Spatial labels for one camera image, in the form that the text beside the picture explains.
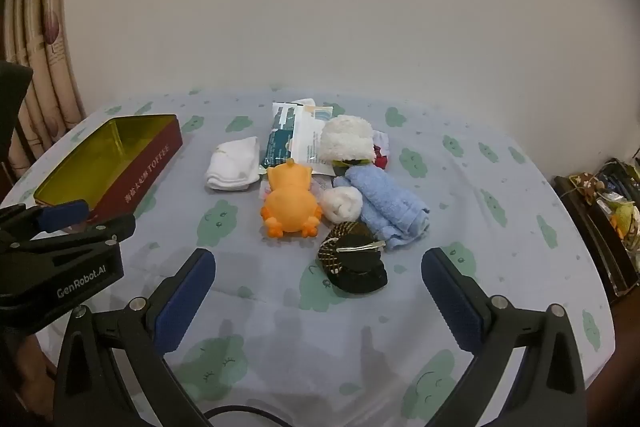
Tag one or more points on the beige leaf print curtain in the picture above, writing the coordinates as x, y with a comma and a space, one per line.
45, 57

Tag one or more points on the black gold bow hair clip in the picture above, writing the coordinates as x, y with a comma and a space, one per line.
355, 274

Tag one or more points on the cloud print tablecloth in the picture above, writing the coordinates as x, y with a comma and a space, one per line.
475, 217

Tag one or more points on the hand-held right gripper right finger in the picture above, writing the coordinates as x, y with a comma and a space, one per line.
452, 304

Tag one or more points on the white socks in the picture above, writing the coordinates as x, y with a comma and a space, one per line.
232, 164

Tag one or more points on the dark green cloth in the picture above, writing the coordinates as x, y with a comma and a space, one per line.
350, 163

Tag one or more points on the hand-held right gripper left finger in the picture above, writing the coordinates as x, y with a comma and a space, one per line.
185, 304

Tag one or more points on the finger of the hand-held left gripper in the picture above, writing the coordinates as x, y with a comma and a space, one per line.
62, 214
100, 232

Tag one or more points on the dark wooden side table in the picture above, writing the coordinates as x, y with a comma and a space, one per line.
600, 247

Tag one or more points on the white knit glove red cuff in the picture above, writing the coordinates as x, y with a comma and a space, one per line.
380, 140

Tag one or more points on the red tin box gold interior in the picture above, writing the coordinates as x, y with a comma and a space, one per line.
100, 157

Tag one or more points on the white printed packet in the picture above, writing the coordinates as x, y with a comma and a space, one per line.
315, 132

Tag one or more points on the colourful plastic bag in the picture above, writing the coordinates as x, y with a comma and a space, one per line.
620, 202

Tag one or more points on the white fluffy cloth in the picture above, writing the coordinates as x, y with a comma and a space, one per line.
345, 139

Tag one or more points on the orange toy bear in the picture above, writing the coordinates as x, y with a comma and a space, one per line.
290, 202

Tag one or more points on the light blue towel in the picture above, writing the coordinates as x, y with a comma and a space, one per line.
385, 202

